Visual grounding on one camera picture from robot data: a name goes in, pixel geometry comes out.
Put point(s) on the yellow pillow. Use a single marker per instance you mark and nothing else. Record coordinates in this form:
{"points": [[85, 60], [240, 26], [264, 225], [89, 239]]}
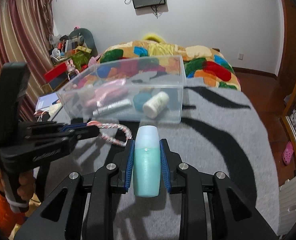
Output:
{"points": [[153, 37]]}

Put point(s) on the teal lotion bottle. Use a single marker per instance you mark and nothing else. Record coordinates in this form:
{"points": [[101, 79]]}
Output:
{"points": [[146, 170]]}

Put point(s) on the striped red beige curtain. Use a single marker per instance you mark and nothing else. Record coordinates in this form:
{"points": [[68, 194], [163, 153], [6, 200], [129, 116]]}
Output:
{"points": [[13, 42]]}

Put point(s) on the teal round container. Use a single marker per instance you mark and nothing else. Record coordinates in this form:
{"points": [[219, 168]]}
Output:
{"points": [[139, 101]]}

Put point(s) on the white wall socket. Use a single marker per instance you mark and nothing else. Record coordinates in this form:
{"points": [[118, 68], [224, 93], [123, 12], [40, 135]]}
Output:
{"points": [[241, 56]]}

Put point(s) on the red flat box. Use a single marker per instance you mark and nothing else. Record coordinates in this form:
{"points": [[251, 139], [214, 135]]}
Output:
{"points": [[56, 71]]}

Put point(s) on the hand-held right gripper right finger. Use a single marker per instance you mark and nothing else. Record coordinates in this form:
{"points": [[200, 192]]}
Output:
{"points": [[164, 165]]}

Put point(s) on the pink slipper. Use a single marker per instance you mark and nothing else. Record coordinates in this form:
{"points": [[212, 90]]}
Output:
{"points": [[287, 153]]}

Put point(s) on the clear plastic storage box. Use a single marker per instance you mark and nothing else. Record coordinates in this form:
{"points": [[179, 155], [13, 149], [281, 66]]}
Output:
{"points": [[172, 100]]}

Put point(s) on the clear plastic bag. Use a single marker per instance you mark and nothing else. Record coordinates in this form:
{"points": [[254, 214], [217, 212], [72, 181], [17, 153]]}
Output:
{"points": [[55, 39]]}

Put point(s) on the white radiator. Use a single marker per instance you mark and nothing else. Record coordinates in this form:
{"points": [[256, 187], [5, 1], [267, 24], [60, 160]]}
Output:
{"points": [[293, 202]]}

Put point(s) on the person's left hand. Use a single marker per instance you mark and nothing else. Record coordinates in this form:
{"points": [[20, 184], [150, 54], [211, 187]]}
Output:
{"points": [[25, 187]]}

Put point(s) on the white round bottle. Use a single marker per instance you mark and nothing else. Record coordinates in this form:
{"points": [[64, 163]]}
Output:
{"points": [[155, 105]]}

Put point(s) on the silver tube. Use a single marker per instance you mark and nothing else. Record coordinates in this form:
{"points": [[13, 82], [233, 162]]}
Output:
{"points": [[113, 107]]}

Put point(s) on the beige tassel curtain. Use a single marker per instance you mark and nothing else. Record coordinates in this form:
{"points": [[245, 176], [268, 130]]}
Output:
{"points": [[46, 5]]}

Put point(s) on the colourful patchwork blanket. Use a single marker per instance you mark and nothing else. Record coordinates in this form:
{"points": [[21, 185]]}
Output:
{"points": [[212, 70]]}

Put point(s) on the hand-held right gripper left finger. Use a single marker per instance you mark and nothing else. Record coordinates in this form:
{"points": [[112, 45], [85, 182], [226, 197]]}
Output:
{"points": [[130, 165]]}

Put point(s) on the pink bunny toy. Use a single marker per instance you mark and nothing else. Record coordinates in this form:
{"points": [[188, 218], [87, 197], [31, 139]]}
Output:
{"points": [[71, 68]]}

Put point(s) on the blue notebook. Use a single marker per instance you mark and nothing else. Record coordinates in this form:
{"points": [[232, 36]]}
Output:
{"points": [[45, 102]]}

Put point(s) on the green box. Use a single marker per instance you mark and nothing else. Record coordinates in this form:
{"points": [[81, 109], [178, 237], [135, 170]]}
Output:
{"points": [[80, 58]]}

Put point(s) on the pink tube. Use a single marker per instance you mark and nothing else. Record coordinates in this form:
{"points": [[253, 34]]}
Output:
{"points": [[108, 92]]}

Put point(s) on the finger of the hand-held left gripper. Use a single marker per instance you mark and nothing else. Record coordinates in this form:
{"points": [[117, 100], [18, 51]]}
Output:
{"points": [[70, 126], [86, 132]]}

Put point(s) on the grey black striped blanket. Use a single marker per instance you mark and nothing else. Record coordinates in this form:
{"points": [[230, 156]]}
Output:
{"points": [[225, 135]]}

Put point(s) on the wooden framed wardrobe door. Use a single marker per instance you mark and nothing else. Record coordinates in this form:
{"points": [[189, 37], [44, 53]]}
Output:
{"points": [[291, 55]]}

